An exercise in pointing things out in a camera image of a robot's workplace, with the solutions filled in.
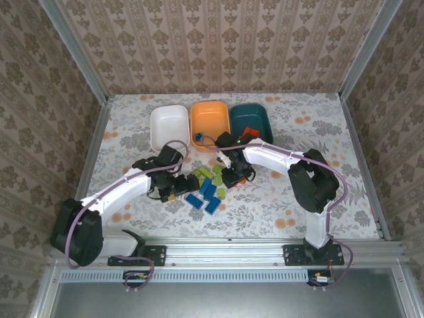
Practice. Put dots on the small green lego brick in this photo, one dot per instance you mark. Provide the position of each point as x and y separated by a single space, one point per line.
201 182

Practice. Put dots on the small blue lego brick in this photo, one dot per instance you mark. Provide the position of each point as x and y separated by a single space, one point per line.
198 136

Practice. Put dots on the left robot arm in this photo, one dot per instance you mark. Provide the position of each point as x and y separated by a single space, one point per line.
126 192

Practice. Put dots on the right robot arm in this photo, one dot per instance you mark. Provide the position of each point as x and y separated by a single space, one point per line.
268 162

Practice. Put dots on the orange plastic container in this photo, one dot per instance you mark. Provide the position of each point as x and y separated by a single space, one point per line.
210 122

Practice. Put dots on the teal plastic container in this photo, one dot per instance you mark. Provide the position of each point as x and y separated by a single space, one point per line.
248 116

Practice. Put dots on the white plastic container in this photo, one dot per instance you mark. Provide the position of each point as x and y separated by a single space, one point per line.
169 126

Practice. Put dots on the floral tablecloth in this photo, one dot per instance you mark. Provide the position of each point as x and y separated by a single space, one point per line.
265 205

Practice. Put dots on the black connector board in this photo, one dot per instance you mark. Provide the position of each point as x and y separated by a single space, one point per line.
136 276
319 278

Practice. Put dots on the grey metal sheet panel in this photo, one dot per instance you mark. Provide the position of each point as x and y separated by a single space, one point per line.
215 301

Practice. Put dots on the aluminium mounting rail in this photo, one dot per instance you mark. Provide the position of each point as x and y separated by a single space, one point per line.
225 251

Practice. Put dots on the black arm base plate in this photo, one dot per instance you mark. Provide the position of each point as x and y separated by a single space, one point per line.
159 255
293 255

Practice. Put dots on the aluminium side rail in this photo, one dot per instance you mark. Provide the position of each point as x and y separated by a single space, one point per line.
96 142
366 165

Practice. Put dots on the aluminium frame post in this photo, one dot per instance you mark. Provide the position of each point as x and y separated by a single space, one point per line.
77 49
368 49

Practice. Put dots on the aluminium frame profile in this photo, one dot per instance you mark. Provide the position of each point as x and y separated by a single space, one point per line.
44 295
407 291

